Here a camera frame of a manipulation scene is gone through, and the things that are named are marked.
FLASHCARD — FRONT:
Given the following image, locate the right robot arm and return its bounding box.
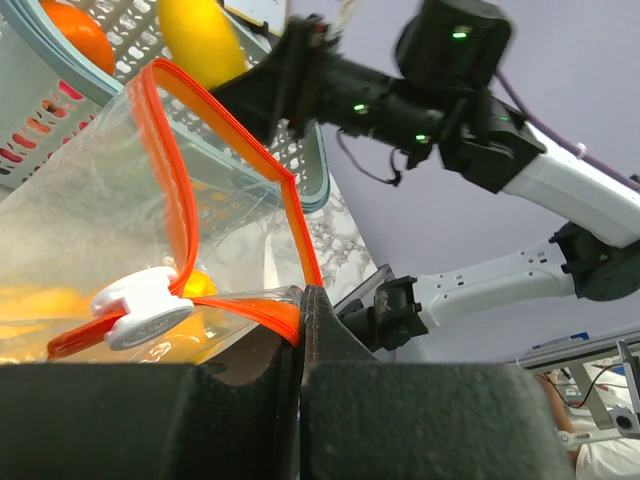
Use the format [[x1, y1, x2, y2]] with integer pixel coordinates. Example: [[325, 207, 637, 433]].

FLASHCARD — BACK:
[[213, 1, 639, 351]]

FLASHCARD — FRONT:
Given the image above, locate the light blue plastic basket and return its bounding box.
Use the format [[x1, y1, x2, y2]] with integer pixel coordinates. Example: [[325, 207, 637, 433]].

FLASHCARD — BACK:
[[1, 1, 330, 213]]

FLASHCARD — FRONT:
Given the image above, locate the yellow apple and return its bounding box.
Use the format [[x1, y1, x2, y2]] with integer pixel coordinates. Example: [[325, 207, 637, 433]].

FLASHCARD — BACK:
[[1, 287, 225, 365]]

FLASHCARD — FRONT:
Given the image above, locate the small whiteboard with stand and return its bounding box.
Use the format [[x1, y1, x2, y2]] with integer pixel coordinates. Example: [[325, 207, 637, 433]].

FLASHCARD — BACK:
[[222, 0, 289, 36]]

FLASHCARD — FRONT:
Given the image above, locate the orange tomato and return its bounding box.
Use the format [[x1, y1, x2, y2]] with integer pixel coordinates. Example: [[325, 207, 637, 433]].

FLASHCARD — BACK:
[[40, 1, 115, 75]]

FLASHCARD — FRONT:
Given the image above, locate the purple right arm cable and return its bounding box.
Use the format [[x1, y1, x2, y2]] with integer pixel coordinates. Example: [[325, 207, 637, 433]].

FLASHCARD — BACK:
[[494, 69, 640, 194]]

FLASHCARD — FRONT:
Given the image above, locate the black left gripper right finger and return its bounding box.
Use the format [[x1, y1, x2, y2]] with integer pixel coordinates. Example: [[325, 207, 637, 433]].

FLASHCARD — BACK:
[[301, 286, 574, 479]]

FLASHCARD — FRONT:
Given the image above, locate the clear zip top bag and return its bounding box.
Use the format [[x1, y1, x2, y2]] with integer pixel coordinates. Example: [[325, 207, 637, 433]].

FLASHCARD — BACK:
[[1, 84, 322, 357]]

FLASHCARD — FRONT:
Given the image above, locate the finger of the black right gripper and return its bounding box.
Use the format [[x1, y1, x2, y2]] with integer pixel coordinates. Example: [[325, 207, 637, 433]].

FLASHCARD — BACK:
[[209, 39, 300, 145]]

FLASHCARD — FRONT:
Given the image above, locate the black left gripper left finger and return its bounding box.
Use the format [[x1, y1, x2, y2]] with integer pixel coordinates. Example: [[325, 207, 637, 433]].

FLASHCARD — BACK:
[[1, 327, 300, 479]]

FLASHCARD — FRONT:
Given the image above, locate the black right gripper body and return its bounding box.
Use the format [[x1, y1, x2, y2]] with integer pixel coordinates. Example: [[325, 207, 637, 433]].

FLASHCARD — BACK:
[[279, 16, 400, 145]]

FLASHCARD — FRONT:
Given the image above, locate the yellow lemon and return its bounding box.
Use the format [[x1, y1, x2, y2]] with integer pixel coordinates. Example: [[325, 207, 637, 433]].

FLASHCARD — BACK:
[[156, 0, 247, 90]]

